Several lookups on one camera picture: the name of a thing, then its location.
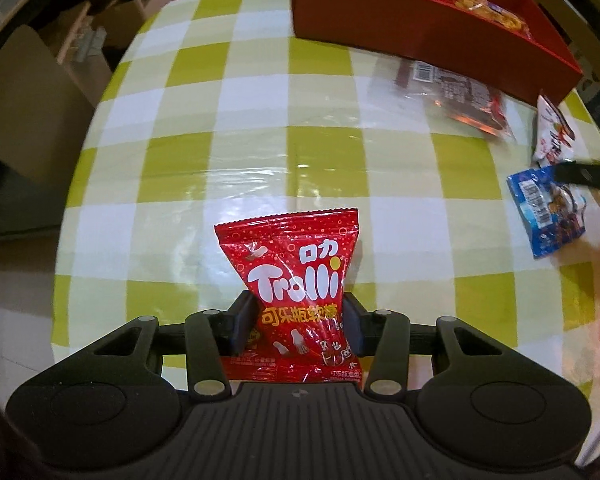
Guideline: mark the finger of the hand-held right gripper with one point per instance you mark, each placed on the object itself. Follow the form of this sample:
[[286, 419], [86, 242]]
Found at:
[[587, 174]]

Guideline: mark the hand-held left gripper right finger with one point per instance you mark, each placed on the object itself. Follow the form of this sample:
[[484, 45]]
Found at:
[[353, 321]]

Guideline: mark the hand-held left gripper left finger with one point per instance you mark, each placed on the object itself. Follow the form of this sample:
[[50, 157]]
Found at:
[[245, 321]]

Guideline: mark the blue snack packet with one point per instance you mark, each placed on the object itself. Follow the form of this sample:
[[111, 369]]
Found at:
[[537, 212]]

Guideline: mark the red gummy candy packet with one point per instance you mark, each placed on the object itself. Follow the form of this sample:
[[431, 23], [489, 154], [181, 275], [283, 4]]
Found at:
[[290, 270]]

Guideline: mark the red long snack packet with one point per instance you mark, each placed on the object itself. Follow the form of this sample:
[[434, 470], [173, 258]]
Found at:
[[487, 9]]

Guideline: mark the red cardboard box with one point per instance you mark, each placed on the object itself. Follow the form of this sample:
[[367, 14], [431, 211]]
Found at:
[[380, 16]]

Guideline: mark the white red small snack packet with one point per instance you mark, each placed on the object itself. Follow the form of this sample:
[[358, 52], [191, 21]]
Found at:
[[552, 131]]

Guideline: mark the clear packet of dark snack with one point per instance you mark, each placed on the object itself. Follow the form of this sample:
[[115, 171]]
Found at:
[[460, 96]]

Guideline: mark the brown flat board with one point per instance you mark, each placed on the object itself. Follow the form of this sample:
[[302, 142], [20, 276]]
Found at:
[[30, 101]]

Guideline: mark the grey plastic part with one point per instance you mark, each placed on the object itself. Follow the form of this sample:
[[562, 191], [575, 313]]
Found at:
[[91, 42]]

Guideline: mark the cardboard box with grey part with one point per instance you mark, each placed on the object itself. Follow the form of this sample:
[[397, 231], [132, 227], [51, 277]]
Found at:
[[122, 22]]

